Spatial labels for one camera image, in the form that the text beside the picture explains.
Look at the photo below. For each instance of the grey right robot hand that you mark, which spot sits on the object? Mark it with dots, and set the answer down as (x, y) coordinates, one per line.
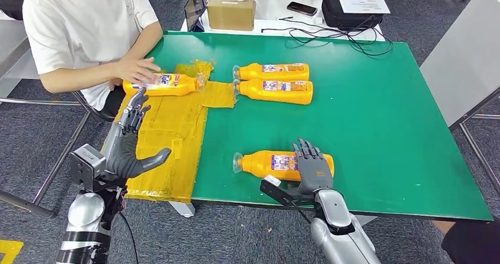
(314, 172)

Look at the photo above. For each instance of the person's left hand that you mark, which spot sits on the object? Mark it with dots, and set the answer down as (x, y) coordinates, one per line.
(115, 84)

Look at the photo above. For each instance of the person's right hand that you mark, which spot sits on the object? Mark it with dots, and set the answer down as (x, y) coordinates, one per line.
(134, 70)

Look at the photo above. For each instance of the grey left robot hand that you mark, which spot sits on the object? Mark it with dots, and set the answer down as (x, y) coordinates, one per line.
(121, 157)

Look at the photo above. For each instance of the orange detergent bottle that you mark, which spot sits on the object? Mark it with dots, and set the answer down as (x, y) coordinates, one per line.
(254, 72)
(258, 164)
(176, 85)
(254, 90)

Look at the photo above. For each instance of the person's right forearm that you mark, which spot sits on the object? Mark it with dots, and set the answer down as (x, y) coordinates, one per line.
(78, 78)

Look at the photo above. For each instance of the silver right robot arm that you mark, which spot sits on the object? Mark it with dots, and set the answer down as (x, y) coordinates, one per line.
(336, 223)

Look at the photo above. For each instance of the person's left forearm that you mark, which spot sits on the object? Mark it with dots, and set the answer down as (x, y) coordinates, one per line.
(146, 43)

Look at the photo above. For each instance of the black smartphone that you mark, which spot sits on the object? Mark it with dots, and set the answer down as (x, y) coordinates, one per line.
(302, 9)

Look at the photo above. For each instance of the white table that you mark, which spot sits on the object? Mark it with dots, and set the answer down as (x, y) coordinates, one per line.
(273, 12)

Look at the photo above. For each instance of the small white adapter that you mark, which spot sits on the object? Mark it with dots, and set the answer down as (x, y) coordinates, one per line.
(318, 20)

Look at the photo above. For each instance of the black carry bag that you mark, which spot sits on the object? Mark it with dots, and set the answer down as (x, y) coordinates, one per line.
(340, 16)

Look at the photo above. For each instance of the yellow taped mat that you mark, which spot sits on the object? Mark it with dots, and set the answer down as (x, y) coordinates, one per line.
(172, 137)

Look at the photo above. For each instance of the brown cardboard box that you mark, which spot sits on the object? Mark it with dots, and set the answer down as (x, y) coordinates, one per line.
(230, 15)

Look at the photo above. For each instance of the white table foot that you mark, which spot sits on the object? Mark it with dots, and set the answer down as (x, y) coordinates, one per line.
(365, 220)
(183, 209)

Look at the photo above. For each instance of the person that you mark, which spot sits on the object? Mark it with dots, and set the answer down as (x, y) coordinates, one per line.
(472, 242)
(78, 24)

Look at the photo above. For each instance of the grey table with metal legs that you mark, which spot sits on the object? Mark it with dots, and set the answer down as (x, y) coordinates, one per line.
(11, 43)
(465, 59)

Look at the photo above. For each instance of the black case with yellow stripe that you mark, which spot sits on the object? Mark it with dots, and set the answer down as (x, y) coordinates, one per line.
(13, 0)

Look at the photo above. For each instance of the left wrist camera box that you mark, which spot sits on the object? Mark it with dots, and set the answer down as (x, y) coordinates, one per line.
(86, 164)

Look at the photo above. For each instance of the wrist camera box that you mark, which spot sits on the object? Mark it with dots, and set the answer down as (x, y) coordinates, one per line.
(273, 181)
(86, 164)

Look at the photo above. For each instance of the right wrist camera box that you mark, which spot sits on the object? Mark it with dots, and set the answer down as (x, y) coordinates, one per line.
(273, 181)

